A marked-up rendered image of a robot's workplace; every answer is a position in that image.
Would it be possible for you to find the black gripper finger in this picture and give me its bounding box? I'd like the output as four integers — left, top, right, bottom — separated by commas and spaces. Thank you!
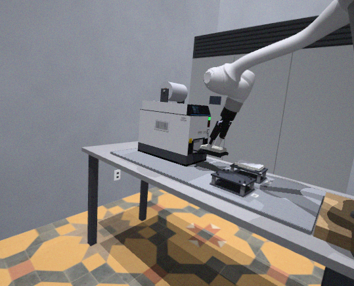
215, 122, 232, 147
206, 121, 227, 151

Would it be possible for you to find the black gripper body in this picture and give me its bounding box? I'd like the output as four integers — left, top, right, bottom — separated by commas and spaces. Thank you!
220, 107, 237, 127

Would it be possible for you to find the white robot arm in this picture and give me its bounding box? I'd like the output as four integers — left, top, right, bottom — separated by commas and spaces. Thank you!
204, 0, 354, 112

